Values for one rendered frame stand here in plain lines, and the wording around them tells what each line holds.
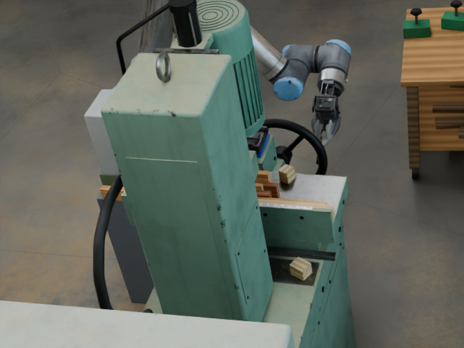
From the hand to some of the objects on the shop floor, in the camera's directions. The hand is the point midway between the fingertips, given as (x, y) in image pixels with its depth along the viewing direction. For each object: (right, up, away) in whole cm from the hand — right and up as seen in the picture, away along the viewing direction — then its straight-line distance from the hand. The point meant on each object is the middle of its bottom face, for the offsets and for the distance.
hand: (321, 145), depth 269 cm
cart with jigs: (+83, +5, +116) cm, 143 cm away
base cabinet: (-13, -95, +17) cm, 98 cm away
